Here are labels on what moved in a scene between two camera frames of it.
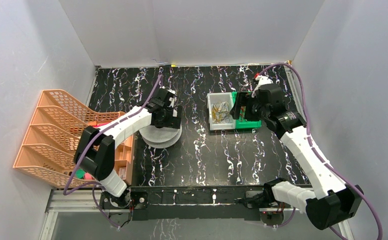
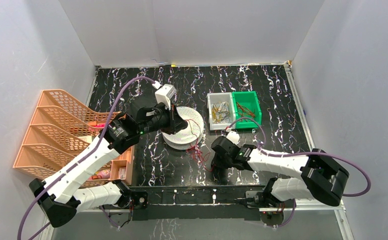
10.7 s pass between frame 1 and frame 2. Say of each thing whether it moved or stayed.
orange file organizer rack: stayed
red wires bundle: stayed
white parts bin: stayed
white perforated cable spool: moved
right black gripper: moved
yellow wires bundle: stayed
